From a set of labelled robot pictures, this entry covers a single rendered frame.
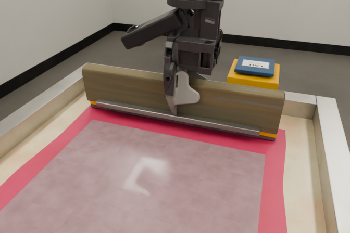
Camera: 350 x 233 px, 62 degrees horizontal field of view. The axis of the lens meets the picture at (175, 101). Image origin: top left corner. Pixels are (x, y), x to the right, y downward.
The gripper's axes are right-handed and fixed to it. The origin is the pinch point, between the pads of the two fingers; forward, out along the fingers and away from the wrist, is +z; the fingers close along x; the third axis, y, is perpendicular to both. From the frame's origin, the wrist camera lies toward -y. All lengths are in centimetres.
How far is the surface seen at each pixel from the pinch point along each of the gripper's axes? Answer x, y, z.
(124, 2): 320, -176, 70
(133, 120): -2.2, -8.0, 4.9
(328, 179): -11.1, 26.2, 0.6
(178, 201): -18.6, 6.8, 4.3
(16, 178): -22.2, -18.6, 4.8
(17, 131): -14.7, -24.5, 2.7
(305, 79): 237, 58, 103
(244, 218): -18.5, 16.1, 4.1
